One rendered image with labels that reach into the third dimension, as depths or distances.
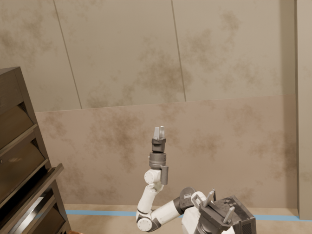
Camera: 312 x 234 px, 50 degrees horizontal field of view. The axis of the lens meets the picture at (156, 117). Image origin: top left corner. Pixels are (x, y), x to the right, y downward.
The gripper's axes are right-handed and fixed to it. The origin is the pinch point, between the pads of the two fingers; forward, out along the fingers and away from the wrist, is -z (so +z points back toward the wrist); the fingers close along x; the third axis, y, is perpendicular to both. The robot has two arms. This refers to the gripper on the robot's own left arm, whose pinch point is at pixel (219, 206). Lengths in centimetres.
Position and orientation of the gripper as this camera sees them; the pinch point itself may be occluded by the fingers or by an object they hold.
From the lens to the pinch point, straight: 115.7
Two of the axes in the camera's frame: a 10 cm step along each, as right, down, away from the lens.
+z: -2.1, 8.4, 5.1
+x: -7.0, -4.9, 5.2
